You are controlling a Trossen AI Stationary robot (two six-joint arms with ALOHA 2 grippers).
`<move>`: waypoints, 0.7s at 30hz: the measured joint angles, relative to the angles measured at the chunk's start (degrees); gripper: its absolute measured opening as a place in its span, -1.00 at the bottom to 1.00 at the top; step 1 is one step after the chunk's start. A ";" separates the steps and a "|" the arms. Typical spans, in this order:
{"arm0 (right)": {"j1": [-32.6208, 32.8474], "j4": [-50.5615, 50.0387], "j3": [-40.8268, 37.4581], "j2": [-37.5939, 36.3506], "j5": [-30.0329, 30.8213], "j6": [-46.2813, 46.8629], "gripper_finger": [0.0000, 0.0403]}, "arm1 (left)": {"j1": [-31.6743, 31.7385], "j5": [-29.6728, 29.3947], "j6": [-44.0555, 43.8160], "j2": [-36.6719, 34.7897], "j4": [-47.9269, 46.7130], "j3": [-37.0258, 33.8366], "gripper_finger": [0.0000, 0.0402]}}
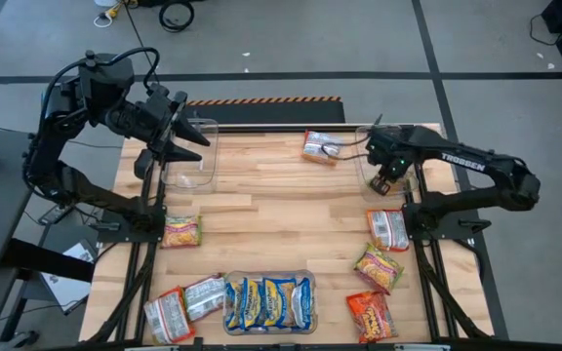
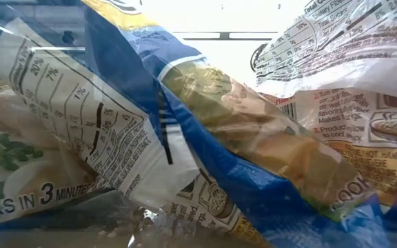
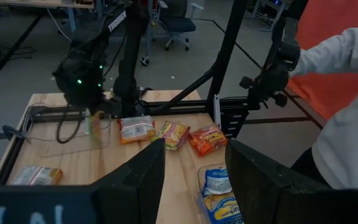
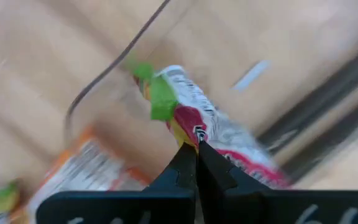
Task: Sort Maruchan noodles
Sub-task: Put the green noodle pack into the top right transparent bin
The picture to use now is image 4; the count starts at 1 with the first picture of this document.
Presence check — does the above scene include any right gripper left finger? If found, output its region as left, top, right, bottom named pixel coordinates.
left=35, top=142, right=198, bottom=224

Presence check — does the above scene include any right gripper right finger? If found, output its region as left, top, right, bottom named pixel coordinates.
left=197, top=140, right=358, bottom=224

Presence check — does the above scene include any red lime chili ramen pack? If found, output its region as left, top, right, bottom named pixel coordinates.
left=132, top=63, right=291, bottom=189
left=0, top=126, right=152, bottom=224

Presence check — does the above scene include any small clear plastic bin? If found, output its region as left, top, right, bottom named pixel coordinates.
left=11, top=0, right=291, bottom=224

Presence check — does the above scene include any white tape strip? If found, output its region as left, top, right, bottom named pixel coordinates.
left=231, top=59, right=272, bottom=92

